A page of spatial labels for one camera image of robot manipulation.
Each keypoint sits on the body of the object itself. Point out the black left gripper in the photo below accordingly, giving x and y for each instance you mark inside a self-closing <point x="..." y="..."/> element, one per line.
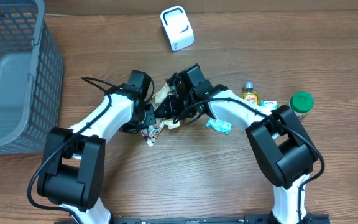
<point x="150" y="109"/>

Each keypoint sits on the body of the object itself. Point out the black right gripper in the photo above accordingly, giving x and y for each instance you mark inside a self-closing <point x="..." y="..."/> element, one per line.
<point x="173" y="101"/>

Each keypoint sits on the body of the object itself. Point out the brown snack wrapper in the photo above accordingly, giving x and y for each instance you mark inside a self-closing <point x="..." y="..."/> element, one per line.
<point x="153" y="131"/>

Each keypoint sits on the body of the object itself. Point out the yellow liquid bottle silver cap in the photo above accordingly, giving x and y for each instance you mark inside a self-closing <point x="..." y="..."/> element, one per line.
<point x="250" y="94"/>

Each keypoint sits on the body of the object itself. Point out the small teal tissue pack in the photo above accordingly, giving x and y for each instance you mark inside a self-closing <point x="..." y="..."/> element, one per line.
<point x="272" y="105"/>

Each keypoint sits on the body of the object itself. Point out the green lidded jar with tissues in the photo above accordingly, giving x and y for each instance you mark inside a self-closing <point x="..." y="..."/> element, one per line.
<point x="301" y="103"/>

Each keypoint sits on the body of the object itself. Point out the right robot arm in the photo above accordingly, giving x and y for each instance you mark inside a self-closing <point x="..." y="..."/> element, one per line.
<point x="284" y="152"/>

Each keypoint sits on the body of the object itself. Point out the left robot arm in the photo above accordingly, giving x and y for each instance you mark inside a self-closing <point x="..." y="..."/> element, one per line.
<point x="70" y="177"/>

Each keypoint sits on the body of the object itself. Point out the white barcode scanner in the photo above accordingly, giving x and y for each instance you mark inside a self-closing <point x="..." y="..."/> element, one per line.
<point x="177" y="28"/>

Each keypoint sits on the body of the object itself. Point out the dark grey plastic basket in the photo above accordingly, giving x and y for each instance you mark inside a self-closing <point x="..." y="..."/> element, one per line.
<point x="31" y="77"/>

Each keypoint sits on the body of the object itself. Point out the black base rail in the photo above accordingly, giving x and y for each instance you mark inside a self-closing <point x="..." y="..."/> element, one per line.
<point x="247" y="219"/>

